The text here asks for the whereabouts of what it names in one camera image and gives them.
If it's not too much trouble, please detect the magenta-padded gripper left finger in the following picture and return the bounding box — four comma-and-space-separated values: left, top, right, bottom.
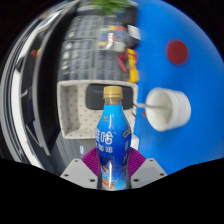
59, 147, 102, 190

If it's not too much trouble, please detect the black box with white label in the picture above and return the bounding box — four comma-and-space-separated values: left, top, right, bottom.
125, 23, 142, 48

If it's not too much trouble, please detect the red test lead cable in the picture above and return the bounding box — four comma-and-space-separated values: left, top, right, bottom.
116, 49, 134, 74

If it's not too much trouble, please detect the dark grey carton box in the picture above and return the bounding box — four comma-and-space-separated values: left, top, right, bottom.
74, 137, 99, 159

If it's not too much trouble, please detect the blue drink bottle gold cap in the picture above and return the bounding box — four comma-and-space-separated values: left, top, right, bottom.
95, 85, 133, 192

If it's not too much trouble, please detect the flat black case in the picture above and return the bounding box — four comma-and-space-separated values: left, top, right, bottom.
121, 6, 138, 28

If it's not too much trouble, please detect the black rectangular case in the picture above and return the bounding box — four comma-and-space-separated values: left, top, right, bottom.
85, 83, 134, 111

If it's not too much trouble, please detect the yellow multimeter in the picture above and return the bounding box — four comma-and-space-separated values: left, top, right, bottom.
126, 48, 139, 84

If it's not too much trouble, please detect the clear organizer with colourful parts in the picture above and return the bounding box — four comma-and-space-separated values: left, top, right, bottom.
98, 26, 126, 53

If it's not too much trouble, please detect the white perforated tray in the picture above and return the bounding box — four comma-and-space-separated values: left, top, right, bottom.
56, 79, 139, 140

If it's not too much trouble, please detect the black wall shelf unit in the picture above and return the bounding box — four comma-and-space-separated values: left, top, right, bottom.
0, 6, 79, 168

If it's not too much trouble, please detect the white ribbed cup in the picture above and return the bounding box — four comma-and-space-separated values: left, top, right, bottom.
145, 87, 192, 132

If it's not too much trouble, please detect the flat round red coaster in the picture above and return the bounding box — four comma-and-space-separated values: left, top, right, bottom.
165, 38, 190, 66

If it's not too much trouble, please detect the small white box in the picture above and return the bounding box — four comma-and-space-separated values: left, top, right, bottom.
130, 133, 140, 151

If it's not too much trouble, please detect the thin white stirrer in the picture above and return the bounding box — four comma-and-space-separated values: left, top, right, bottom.
133, 102, 171, 110

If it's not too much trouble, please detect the grey small-parts drawer cabinet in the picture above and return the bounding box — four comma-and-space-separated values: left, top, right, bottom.
66, 14, 101, 43
94, 49, 129, 82
58, 39, 98, 82

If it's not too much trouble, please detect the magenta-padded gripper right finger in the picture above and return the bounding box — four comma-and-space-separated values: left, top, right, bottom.
127, 147, 168, 190

